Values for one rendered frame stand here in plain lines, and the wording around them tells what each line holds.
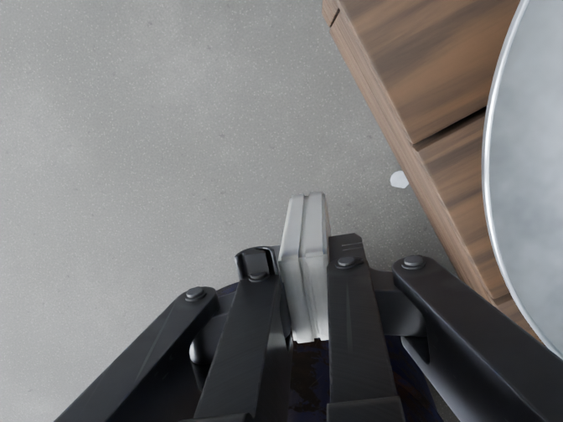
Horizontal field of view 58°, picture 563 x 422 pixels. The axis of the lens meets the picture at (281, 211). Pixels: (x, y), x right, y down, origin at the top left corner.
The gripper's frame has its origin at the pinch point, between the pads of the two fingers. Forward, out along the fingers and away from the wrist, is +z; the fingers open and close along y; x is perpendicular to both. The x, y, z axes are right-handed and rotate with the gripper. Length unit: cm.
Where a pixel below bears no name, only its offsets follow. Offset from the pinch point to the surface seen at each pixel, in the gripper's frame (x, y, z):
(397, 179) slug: -9.2, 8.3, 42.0
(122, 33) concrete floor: 12.8, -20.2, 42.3
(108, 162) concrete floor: -1.2, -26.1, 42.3
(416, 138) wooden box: 2.3, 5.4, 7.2
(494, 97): 4.2, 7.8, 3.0
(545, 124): 2.7, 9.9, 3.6
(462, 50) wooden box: 5.9, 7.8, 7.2
